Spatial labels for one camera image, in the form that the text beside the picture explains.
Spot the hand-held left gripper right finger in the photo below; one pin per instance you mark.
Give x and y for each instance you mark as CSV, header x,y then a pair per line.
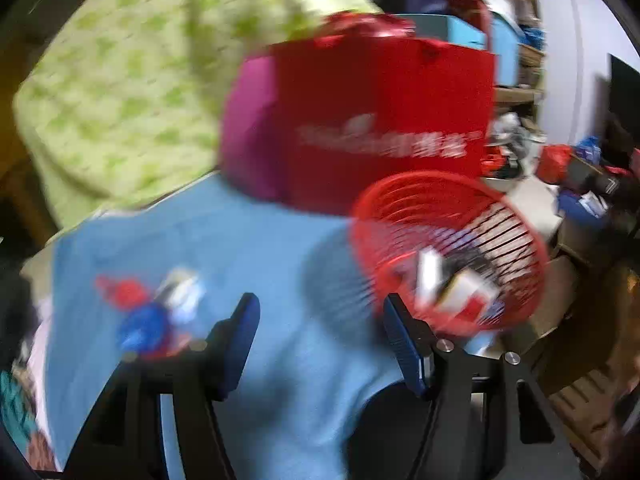
x,y
405,345

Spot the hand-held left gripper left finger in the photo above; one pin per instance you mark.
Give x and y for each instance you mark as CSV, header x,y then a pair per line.
x,y
240,340

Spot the blue face mask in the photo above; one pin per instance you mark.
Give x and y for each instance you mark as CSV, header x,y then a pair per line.
x,y
182,290

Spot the small white red carton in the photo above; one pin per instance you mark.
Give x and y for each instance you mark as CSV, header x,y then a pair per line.
x,y
467,290

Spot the blue plastic wrapper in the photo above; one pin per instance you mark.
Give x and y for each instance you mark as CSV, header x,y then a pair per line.
x,y
142,327

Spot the red frayed cloth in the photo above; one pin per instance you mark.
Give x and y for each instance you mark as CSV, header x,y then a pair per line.
x,y
125,292

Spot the red plastic basket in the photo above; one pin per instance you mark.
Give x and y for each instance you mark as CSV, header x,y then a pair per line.
x,y
400,200

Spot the blue bed sheet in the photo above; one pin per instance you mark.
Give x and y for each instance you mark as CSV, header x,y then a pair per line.
x,y
200,240

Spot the metal bowl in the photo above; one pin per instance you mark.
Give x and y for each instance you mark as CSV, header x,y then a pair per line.
x,y
500,177

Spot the magenta pillow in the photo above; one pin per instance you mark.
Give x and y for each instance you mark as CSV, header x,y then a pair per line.
x,y
250,125

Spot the teal cloth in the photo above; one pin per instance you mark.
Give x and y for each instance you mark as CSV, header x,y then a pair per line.
x,y
12,410

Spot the red paper bag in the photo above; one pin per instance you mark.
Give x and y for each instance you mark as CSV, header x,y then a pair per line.
x,y
380,100

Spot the green floral quilt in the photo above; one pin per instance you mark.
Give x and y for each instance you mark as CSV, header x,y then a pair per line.
x,y
125,85

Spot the light blue storage bin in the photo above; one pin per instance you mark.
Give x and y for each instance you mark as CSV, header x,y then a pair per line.
x,y
505,50

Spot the blue cardboard box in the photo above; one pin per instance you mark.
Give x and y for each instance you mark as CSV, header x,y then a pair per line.
x,y
450,30

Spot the crumpled red plastic bag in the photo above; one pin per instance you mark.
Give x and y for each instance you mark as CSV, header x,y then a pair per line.
x,y
365,25

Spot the black monitor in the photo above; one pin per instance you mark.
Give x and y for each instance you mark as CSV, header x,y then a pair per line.
x,y
625,90

